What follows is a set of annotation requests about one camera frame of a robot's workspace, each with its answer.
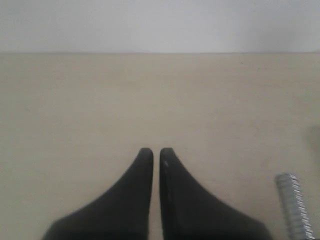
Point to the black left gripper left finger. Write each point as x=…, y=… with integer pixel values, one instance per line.
x=121, y=213

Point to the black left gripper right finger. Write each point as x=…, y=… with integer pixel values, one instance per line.
x=190, y=212

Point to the chrome dumbbell bar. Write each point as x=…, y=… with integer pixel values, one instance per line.
x=293, y=206

